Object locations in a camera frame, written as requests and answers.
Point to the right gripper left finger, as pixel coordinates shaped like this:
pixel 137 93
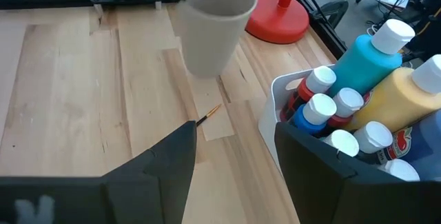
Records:
pixel 162 182

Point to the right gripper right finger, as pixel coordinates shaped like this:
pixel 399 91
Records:
pixel 310 175

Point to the small blue paint bottle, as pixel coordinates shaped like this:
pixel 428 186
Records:
pixel 318 108

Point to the white plastic bin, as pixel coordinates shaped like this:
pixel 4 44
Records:
pixel 270 120

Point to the small black paint bottle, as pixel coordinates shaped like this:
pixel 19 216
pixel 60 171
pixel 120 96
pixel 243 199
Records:
pixel 373 136

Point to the small dark red paint bottle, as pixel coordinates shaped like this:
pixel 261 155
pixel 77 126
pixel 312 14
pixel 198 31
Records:
pixel 348 101

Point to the large yellow paint bottle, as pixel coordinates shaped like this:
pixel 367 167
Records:
pixel 396 100

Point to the large purple paint bottle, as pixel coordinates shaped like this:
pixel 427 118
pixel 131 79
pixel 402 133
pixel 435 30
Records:
pixel 425 141

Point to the large turquoise paint bottle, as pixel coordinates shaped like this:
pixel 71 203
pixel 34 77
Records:
pixel 361 65

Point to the beige plastic cup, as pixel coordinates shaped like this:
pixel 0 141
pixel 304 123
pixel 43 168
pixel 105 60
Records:
pixel 213 38

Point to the black paintbrush orange bristles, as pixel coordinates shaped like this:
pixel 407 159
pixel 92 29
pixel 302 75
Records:
pixel 210 113

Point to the red desk lamp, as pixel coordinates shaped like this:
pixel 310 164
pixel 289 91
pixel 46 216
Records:
pixel 275 20

